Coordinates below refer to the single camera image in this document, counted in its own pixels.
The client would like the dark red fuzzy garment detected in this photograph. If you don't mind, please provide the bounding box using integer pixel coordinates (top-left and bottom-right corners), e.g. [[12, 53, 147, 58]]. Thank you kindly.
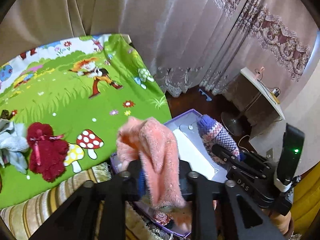
[[27, 122, 69, 183]]

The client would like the purple knit sock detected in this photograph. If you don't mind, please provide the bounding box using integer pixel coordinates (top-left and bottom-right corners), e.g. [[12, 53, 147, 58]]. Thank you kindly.
[[197, 115, 240, 164]]

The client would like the purple white storage box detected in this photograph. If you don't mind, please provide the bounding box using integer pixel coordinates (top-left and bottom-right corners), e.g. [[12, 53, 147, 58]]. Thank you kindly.
[[109, 108, 228, 238]]

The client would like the pink fuzzy cloth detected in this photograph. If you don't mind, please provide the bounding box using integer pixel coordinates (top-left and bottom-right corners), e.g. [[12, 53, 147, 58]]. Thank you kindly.
[[116, 116, 192, 231]]

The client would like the beige embroidered curtain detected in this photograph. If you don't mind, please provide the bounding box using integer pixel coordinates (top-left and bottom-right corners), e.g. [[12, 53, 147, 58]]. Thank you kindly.
[[1, 0, 319, 98]]

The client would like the floor fan stand base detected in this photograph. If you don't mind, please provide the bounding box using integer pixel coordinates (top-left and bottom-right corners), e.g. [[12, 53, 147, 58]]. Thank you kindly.
[[221, 111, 244, 137]]

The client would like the white side table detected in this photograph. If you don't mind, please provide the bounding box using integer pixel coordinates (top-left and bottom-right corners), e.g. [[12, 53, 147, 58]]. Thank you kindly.
[[240, 67, 285, 120]]

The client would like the grey fleece cloth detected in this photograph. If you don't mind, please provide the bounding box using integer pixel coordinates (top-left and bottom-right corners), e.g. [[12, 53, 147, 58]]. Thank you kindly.
[[0, 119, 29, 174]]

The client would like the green cartoon play mat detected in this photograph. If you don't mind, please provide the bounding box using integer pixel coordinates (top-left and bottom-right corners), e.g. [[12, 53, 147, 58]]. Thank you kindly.
[[1, 34, 171, 208]]

